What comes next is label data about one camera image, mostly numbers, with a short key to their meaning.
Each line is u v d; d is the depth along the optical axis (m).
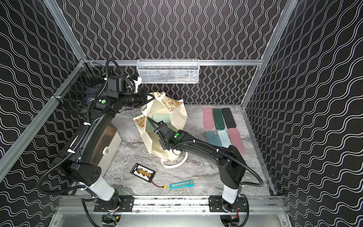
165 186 0.80
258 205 0.76
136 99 0.61
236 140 0.99
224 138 0.99
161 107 0.95
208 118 1.12
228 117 1.13
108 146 0.78
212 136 1.01
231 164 0.44
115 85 0.52
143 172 0.84
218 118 1.10
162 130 0.62
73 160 0.42
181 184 0.82
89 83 1.00
